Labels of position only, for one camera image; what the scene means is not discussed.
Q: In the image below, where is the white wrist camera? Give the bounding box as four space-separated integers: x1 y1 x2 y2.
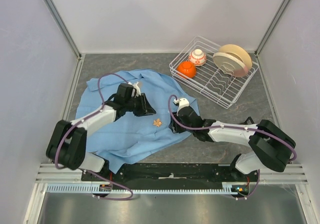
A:
173 98 190 111
128 81 142 97

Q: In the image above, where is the light blue button shirt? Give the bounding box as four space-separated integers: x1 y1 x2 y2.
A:
75 69 199 173

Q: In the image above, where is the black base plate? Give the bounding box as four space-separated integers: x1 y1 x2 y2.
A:
81 162 258 191

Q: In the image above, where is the aluminium front rail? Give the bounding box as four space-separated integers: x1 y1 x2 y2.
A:
35 164 308 185

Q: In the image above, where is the white red patterned bowl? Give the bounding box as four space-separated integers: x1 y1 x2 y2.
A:
188 49 207 66

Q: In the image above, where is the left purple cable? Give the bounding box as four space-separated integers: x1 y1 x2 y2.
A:
54 73 133 201

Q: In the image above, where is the purple cable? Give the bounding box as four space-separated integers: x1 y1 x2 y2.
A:
54 73 133 201
167 95 298 201

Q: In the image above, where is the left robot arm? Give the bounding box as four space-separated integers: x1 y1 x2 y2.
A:
45 82 156 181

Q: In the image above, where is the tan plate rear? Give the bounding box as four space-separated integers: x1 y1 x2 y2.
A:
218 44 253 69

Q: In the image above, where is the small black frame stand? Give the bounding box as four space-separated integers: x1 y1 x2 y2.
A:
240 116 255 125

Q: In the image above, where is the left aluminium frame post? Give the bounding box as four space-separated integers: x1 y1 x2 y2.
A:
43 0 82 59

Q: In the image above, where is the white wire dish rack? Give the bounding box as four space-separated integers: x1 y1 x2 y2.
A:
169 36 260 109

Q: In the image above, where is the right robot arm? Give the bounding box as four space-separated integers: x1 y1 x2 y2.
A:
169 106 297 181

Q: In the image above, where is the slotted cable duct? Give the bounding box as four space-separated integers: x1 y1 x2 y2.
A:
46 183 244 195

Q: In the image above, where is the aluminium frame post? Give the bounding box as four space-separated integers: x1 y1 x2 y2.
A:
254 0 291 57
43 0 82 59

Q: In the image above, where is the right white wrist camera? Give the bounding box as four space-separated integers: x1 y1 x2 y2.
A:
173 98 190 111

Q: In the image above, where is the red gold leaf brooch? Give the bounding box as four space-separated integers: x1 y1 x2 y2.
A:
153 118 162 127

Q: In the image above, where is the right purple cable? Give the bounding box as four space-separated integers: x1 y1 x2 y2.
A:
167 95 298 201

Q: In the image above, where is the beige plate front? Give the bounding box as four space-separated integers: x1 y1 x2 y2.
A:
212 52 249 77

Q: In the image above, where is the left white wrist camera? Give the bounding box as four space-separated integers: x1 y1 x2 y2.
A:
128 81 142 97

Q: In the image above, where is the right aluminium frame post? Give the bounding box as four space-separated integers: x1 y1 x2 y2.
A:
254 0 291 57

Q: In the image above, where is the orange bowl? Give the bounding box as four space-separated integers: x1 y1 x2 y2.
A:
176 61 197 78

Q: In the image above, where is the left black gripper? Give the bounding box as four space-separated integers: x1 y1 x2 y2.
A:
125 93 156 117

